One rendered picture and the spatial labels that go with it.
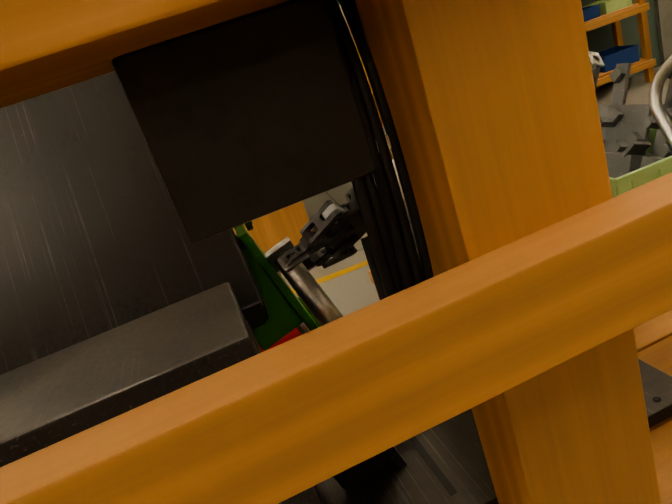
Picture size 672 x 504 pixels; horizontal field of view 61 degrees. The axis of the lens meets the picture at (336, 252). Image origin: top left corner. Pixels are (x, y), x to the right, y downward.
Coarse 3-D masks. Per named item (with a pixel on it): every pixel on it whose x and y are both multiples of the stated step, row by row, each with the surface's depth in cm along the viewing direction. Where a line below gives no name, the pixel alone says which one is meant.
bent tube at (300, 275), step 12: (288, 240) 75; (276, 252) 75; (276, 264) 76; (300, 264) 75; (288, 276) 75; (300, 276) 74; (312, 276) 75; (300, 288) 73; (312, 288) 73; (312, 300) 72; (324, 300) 73; (312, 312) 73; (324, 312) 72; (336, 312) 73; (324, 324) 73
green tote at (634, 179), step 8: (648, 136) 177; (648, 152) 180; (664, 160) 138; (640, 168) 138; (648, 168) 138; (656, 168) 138; (664, 168) 139; (624, 176) 137; (632, 176) 137; (640, 176) 138; (648, 176) 139; (656, 176) 139; (616, 184) 137; (624, 184) 138; (632, 184) 138; (640, 184) 139; (616, 192) 138; (624, 192) 138
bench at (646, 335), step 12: (648, 324) 95; (660, 324) 94; (636, 336) 93; (648, 336) 92; (660, 336) 91; (648, 348) 90; (660, 348) 89; (648, 360) 87; (660, 360) 86; (660, 432) 74; (660, 444) 72; (660, 456) 70; (660, 468) 69; (660, 480) 67; (660, 492) 66
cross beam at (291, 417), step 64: (640, 192) 46; (512, 256) 43; (576, 256) 42; (640, 256) 43; (384, 320) 40; (448, 320) 40; (512, 320) 41; (576, 320) 43; (640, 320) 45; (192, 384) 40; (256, 384) 38; (320, 384) 38; (384, 384) 40; (448, 384) 41; (512, 384) 43; (64, 448) 38; (128, 448) 36; (192, 448) 37; (256, 448) 38; (320, 448) 40; (384, 448) 41
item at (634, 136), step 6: (612, 114) 168; (618, 114) 166; (600, 120) 167; (606, 120) 168; (612, 120) 168; (618, 120) 168; (606, 126) 169; (612, 126) 169; (636, 132) 162; (630, 138) 162; (636, 138) 160; (612, 144) 164; (618, 144) 162; (624, 144) 162; (618, 150) 162; (624, 150) 163
